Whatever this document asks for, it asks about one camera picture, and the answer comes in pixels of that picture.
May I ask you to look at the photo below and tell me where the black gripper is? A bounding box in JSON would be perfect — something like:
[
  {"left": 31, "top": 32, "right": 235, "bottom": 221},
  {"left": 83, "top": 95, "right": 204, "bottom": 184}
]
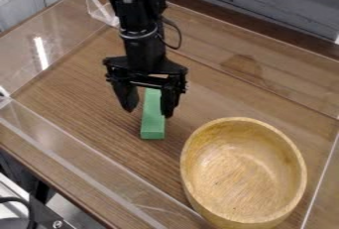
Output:
[{"left": 102, "top": 39, "right": 188, "bottom": 118}]

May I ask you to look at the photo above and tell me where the green rectangular block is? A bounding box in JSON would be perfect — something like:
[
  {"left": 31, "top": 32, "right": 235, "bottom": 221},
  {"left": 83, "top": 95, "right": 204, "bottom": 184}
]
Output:
[{"left": 140, "top": 88, "right": 166, "bottom": 140}]

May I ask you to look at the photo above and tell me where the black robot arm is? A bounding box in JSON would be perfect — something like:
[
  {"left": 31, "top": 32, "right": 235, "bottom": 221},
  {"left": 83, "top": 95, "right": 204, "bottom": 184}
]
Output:
[{"left": 103, "top": 0, "right": 188, "bottom": 118}]

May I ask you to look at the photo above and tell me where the brown wooden bowl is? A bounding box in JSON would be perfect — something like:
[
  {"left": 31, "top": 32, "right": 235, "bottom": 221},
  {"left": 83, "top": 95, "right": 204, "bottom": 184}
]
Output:
[{"left": 180, "top": 117, "right": 307, "bottom": 229}]

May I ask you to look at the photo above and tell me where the clear acrylic corner bracket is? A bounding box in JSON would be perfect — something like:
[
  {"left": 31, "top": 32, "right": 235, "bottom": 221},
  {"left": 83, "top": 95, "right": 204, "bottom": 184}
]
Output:
[{"left": 85, "top": 0, "right": 119, "bottom": 28}]

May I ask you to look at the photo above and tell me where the clear acrylic tray wall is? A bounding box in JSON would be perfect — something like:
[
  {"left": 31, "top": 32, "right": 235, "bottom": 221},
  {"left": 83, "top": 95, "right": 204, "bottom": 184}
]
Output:
[{"left": 0, "top": 0, "right": 339, "bottom": 229}]

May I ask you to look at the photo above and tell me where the black metal bracket with bolt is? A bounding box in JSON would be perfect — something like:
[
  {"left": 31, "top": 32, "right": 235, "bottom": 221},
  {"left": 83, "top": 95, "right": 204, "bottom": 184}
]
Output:
[{"left": 29, "top": 196, "right": 79, "bottom": 229}]

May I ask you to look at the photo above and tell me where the black cable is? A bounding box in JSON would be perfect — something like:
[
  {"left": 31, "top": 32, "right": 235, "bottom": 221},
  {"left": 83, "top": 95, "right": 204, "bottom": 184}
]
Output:
[{"left": 0, "top": 195, "right": 48, "bottom": 229}]

